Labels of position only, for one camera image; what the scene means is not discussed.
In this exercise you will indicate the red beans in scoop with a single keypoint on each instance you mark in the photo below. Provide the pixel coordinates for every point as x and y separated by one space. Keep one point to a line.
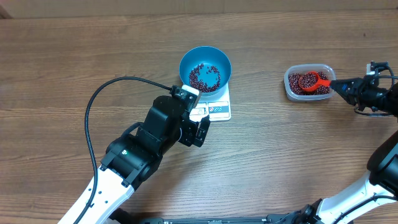
307 80

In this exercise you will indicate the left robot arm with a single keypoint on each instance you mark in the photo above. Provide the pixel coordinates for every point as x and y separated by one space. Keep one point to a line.
133 157

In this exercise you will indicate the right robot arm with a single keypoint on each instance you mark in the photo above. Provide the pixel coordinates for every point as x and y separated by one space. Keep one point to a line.
378 186

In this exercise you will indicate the red measuring scoop blue handle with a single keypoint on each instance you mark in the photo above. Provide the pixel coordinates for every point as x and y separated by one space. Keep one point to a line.
320 82

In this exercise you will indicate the white digital kitchen scale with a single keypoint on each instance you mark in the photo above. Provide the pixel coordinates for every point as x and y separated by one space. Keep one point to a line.
216 105

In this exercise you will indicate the red beans in bowl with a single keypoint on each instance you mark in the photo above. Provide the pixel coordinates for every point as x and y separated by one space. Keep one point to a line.
205 77

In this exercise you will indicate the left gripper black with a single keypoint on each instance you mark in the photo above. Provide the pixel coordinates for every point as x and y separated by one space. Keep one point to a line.
189 138

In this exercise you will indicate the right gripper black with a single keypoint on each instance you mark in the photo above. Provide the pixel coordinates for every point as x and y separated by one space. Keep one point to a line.
360 85

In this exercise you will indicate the red adzuki beans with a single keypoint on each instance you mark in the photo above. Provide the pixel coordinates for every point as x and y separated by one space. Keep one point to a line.
293 84

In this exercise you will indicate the clear plastic food container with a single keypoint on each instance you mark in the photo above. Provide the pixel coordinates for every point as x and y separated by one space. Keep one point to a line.
305 68

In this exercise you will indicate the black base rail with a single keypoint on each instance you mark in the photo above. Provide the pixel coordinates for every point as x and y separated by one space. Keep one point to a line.
217 219

